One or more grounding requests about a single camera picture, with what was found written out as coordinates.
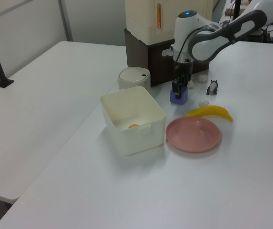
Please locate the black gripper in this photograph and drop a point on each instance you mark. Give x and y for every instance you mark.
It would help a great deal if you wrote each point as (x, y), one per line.
(185, 69)

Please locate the purple foam cube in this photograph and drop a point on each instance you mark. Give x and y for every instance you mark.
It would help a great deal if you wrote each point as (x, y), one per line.
(183, 96)

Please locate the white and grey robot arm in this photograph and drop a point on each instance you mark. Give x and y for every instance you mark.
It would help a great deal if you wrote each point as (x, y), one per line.
(207, 45)

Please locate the pink round plate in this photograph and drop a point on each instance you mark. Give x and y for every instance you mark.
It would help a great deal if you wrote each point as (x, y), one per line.
(192, 134)

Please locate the crumpled white paper ball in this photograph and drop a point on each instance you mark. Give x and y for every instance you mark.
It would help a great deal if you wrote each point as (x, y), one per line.
(203, 78)
(191, 85)
(204, 103)

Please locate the dark brown box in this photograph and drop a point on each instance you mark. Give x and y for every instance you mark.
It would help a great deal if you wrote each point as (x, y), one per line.
(160, 66)

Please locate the black and white panda toy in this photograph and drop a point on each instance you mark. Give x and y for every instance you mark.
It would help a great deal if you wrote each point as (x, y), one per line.
(213, 88)

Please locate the yellow banana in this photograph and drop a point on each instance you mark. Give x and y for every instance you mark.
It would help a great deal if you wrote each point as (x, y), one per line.
(210, 111)

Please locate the small white lidded bin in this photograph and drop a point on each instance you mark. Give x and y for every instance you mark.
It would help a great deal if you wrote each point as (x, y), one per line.
(134, 77)

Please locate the toasted bread piece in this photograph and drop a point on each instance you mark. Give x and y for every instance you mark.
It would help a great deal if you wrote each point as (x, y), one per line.
(134, 126)

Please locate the cream plastic open container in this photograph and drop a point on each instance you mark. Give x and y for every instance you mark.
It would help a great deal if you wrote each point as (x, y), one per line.
(131, 136)

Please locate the large cream plastic cabinet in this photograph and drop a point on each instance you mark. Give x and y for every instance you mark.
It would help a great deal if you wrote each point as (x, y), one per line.
(141, 19)

